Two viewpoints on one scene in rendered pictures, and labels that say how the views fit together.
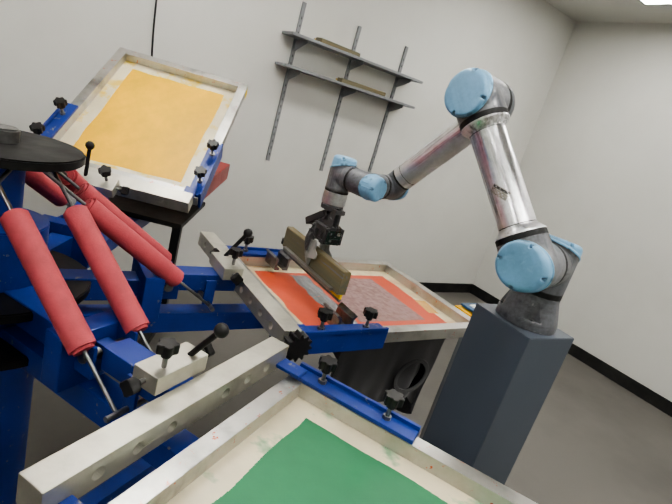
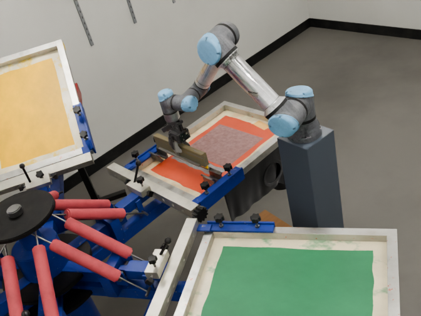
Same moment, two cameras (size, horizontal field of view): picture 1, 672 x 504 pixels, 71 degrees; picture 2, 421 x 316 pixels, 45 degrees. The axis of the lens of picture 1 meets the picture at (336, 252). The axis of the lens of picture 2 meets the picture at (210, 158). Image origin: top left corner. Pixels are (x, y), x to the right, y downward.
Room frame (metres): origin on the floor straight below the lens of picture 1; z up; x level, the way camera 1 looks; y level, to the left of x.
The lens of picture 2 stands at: (-0.74, -0.12, 2.46)
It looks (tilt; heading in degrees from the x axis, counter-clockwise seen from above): 34 degrees down; 1
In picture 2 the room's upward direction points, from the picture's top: 15 degrees counter-clockwise
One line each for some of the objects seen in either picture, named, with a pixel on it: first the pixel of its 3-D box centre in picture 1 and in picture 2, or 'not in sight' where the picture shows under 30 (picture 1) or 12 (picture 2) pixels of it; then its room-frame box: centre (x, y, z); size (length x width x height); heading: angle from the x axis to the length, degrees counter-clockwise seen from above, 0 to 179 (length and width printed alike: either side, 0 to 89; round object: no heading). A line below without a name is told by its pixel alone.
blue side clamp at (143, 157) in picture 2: (263, 258); (150, 157); (1.66, 0.25, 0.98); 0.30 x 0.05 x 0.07; 127
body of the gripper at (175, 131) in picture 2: (328, 224); (176, 130); (1.43, 0.05, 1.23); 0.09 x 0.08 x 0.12; 37
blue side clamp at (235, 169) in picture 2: (341, 336); (219, 188); (1.22, -0.08, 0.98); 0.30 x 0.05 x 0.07; 127
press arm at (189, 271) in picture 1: (204, 278); (132, 200); (1.24, 0.34, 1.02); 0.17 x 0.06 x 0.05; 127
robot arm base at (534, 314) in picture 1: (532, 303); (303, 124); (1.15, -0.52, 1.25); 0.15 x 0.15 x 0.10
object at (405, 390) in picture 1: (378, 369); (252, 181); (1.47, -0.26, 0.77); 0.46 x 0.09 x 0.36; 127
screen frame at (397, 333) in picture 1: (353, 293); (213, 148); (1.59, -0.10, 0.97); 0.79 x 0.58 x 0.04; 127
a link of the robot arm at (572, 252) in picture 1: (549, 261); (299, 102); (1.15, -0.51, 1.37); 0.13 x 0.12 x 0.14; 141
